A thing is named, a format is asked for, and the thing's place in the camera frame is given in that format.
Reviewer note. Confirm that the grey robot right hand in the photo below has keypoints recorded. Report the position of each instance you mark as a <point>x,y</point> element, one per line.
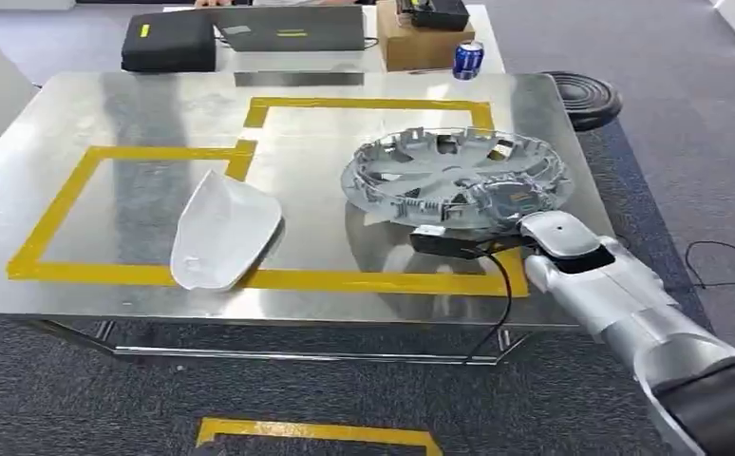
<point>562,236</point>

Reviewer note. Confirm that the silver wheel hubcap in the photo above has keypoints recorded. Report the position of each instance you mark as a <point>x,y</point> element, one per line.
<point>443,170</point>

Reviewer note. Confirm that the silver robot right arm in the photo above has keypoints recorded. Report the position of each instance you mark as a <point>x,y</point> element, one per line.
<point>644,315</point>

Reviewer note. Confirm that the black round ribbed disc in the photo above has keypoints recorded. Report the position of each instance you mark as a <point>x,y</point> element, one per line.
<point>584,97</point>

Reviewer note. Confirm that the blue drink can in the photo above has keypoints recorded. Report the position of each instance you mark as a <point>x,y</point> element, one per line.
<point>468,61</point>

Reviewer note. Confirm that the brown cardboard box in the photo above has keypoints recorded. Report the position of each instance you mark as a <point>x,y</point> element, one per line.
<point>418,50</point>

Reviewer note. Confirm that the black device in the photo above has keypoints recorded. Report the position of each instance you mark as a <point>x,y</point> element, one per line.
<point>440,14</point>

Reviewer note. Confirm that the white desk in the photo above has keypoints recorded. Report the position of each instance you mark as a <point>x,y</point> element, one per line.
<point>342,61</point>

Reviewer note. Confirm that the white plastic mirror cover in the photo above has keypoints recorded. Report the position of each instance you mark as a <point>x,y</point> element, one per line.
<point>223,233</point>

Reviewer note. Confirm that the grey laptop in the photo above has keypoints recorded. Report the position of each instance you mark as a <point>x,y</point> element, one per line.
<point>292,28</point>

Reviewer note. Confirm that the person's hand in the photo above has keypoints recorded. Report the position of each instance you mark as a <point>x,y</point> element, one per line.
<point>213,2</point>

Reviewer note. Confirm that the black padded case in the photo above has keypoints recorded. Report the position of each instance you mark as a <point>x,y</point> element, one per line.
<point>166,41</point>

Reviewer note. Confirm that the steel table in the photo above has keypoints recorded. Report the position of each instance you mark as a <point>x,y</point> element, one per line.
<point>122,113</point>

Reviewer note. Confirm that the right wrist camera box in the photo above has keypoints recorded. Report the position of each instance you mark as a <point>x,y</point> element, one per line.
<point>443,244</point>

